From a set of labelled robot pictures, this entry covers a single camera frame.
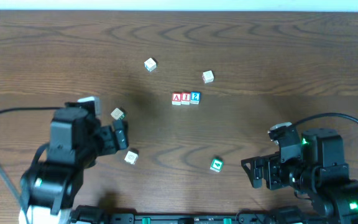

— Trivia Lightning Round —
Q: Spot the red letter A block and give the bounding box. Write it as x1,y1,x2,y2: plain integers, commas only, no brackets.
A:
172,93,181,105

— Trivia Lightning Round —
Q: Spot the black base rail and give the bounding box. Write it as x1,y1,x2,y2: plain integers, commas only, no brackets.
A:
67,205,309,224

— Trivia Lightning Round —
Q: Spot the white block red side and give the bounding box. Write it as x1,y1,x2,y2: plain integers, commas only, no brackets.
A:
202,70,214,83

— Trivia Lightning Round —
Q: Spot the white block green side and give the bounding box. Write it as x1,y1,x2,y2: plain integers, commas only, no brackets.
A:
110,108,126,120

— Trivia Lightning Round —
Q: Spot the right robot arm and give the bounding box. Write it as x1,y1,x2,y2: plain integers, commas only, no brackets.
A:
241,125,358,223

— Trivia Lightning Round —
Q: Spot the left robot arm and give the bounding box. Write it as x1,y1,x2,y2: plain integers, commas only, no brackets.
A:
19,102,129,223

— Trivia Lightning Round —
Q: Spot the white block engraved circle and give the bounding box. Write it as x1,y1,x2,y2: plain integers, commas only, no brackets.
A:
124,151,139,165

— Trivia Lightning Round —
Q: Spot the white block blue side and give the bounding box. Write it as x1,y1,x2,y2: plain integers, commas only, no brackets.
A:
144,58,157,72

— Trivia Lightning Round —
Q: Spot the green number 4 block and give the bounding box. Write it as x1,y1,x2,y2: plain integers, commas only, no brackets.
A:
210,158,224,172

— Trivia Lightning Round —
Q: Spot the blue number 2 block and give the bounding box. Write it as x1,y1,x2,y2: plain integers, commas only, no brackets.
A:
190,91,201,105

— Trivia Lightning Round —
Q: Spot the red letter I block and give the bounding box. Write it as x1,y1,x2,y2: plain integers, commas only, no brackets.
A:
181,92,191,105

